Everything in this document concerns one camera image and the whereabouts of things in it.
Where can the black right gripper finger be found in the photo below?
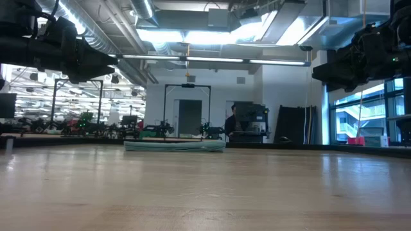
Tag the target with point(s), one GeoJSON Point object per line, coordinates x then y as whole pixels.
{"type": "Point", "coordinates": [334, 72]}
{"type": "Point", "coordinates": [338, 86]}

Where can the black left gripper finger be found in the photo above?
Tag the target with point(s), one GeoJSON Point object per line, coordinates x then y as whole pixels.
{"type": "Point", "coordinates": [96, 59]}
{"type": "Point", "coordinates": [93, 72]}

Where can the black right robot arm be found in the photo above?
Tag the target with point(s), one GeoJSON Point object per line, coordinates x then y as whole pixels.
{"type": "Point", "coordinates": [401, 41]}

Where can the black background robot arm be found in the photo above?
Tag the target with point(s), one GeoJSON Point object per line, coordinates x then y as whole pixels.
{"type": "Point", "coordinates": [212, 131]}
{"type": "Point", "coordinates": [160, 130]}

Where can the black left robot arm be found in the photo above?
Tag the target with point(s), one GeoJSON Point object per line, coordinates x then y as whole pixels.
{"type": "Point", "coordinates": [25, 51]}

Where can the green background plant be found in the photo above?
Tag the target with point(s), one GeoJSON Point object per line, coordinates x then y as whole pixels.
{"type": "Point", "coordinates": [86, 118]}

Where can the red box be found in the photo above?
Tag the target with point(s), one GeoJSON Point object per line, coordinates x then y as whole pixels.
{"type": "Point", "coordinates": [354, 141]}

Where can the black leaning panel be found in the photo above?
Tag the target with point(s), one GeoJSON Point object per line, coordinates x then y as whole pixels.
{"type": "Point", "coordinates": [293, 122]}

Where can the black background monitor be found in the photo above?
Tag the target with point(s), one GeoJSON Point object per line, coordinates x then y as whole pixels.
{"type": "Point", "coordinates": [7, 106]}
{"type": "Point", "coordinates": [129, 120]}

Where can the white teal box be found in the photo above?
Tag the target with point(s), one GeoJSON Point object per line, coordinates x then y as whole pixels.
{"type": "Point", "coordinates": [375, 141]}

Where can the black dome object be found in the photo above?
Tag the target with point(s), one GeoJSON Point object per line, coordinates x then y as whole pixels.
{"type": "Point", "coordinates": [284, 140]}

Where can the green box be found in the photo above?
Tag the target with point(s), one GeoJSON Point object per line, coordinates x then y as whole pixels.
{"type": "Point", "coordinates": [146, 134]}

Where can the black cabinet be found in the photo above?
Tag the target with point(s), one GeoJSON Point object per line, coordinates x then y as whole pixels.
{"type": "Point", "coordinates": [253, 112]}

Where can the grey door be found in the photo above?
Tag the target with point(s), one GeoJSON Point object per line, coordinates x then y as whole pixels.
{"type": "Point", "coordinates": [190, 115]}

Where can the person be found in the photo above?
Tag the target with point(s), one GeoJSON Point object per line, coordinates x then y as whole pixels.
{"type": "Point", "coordinates": [230, 125]}

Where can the long linear ceiling light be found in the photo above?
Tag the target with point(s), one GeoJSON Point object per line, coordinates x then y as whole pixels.
{"type": "Point", "coordinates": [212, 60]}

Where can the black background station frame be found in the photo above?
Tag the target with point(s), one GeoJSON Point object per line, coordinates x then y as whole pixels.
{"type": "Point", "coordinates": [187, 85]}
{"type": "Point", "coordinates": [77, 81]}

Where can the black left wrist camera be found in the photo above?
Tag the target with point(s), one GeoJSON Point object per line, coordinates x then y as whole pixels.
{"type": "Point", "coordinates": [75, 79]}

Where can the black security camera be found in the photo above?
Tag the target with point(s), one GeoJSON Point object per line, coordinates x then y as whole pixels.
{"type": "Point", "coordinates": [306, 48]}

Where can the grey wall vent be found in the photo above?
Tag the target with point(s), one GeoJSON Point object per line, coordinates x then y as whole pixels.
{"type": "Point", "coordinates": [241, 80]}
{"type": "Point", "coordinates": [191, 79]}

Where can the grey post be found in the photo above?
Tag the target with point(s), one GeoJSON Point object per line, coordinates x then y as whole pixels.
{"type": "Point", "coordinates": [9, 142]}

